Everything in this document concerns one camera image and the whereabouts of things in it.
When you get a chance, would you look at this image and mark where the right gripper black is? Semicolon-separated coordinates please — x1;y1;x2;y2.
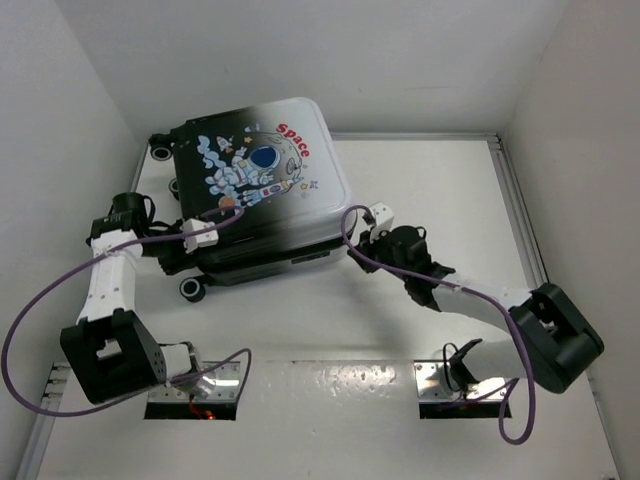
353;224;412;282

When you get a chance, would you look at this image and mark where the grey lined suitcase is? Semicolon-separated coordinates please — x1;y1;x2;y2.
148;97;351;302

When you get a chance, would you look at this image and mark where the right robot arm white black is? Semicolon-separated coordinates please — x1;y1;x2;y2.
349;226;605;394

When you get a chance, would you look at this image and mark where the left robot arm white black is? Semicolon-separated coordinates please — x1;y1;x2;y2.
60;192;199;405

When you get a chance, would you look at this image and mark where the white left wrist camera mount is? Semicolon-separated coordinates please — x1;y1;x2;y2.
182;219;219;254

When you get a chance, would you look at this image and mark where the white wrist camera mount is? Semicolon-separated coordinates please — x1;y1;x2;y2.
363;202;395;243
182;219;219;254

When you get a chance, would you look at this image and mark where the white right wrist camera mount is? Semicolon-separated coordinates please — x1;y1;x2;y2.
363;202;395;243

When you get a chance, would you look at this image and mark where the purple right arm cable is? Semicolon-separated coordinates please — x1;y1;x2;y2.
340;204;537;445

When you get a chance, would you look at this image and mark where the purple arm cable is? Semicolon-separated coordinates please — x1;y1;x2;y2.
340;204;537;445
2;207;252;417

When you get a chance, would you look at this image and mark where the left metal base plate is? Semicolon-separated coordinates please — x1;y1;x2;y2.
147;361;241;404

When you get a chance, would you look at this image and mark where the metal base plate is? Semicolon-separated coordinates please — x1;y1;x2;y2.
147;361;241;404
413;361;507;404

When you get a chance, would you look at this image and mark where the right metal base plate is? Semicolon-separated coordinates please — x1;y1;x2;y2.
413;361;507;404

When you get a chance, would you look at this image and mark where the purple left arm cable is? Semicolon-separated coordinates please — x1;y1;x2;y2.
2;207;252;417

